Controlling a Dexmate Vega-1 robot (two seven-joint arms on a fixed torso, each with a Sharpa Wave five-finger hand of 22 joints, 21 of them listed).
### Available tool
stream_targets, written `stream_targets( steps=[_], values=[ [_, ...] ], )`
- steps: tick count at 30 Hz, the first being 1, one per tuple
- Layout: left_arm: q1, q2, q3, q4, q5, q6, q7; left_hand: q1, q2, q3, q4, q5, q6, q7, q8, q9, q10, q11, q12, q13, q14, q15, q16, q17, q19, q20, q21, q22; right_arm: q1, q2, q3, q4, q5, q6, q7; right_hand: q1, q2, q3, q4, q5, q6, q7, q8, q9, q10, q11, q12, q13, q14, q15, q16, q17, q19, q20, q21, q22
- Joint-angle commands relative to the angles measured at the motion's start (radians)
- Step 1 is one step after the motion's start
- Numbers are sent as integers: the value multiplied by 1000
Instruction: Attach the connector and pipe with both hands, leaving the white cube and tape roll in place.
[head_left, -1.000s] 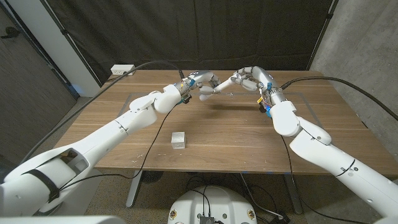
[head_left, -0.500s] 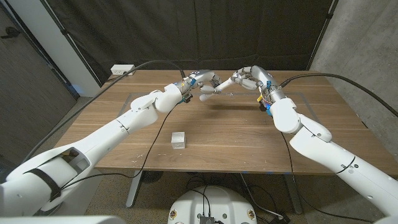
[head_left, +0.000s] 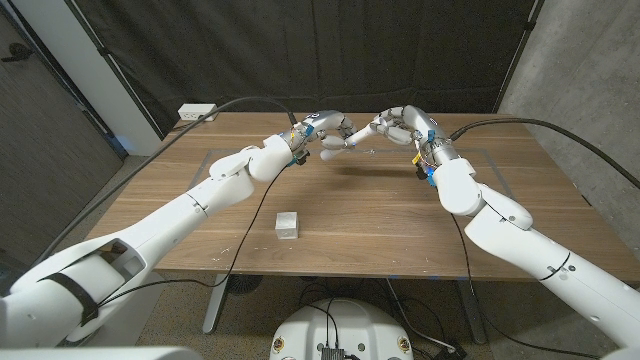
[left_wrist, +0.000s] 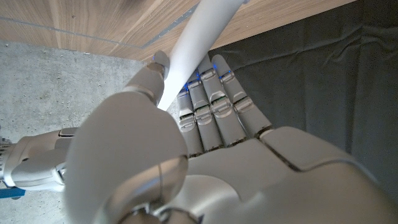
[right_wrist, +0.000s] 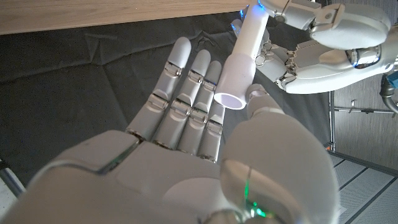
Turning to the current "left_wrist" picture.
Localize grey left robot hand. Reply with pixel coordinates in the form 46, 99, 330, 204
63, 50, 398, 224

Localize white PVC pipe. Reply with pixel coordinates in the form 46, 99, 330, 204
157, 0, 249, 111

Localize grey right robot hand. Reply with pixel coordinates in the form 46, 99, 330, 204
0, 127, 78, 192

